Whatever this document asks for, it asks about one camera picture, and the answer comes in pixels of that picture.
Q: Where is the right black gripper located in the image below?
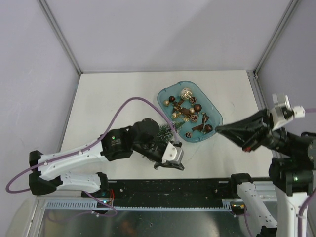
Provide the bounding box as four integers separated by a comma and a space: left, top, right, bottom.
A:
215, 105, 296, 156

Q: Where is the small green christmas tree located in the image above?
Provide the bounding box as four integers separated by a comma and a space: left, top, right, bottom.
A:
140, 120, 186, 158

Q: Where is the teal plastic tray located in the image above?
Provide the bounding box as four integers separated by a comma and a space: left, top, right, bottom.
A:
157, 81, 223, 143

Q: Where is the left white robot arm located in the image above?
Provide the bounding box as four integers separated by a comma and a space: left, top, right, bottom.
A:
29, 118, 184, 198

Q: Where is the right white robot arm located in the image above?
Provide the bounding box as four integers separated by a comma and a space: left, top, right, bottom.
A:
215, 106, 316, 237

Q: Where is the frosted pine cone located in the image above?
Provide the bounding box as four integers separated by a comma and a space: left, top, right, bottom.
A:
190, 114, 199, 123

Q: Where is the brown matte bauble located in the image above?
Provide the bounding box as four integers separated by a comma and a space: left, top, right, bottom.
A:
193, 104, 202, 113

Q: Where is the small gold bauble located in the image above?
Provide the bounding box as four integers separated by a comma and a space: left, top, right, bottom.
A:
163, 100, 170, 106

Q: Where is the small dark red bauble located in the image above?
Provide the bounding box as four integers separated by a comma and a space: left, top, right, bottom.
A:
168, 96, 175, 102

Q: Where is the large silver gold bauble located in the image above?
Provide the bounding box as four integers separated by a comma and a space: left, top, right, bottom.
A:
180, 87, 193, 100

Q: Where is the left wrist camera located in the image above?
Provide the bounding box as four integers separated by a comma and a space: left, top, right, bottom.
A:
161, 142, 184, 164

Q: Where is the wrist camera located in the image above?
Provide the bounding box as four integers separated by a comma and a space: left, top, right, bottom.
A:
270, 94, 306, 131
161, 142, 184, 164

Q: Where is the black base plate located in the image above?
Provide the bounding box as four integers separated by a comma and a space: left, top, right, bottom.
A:
92, 178, 239, 208

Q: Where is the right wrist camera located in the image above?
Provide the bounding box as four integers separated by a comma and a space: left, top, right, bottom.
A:
270, 94, 306, 131

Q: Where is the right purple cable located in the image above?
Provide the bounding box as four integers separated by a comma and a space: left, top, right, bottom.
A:
243, 107, 316, 237

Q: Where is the purple cable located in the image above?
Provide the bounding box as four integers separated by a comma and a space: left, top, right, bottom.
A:
5, 96, 181, 218
243, 107, 316, 237

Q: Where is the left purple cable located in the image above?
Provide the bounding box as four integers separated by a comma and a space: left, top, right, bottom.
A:
5, 96, 181, 218

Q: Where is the grey slotted cable duct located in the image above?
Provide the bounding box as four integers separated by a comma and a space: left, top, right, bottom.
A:
44, 198, 234, 213

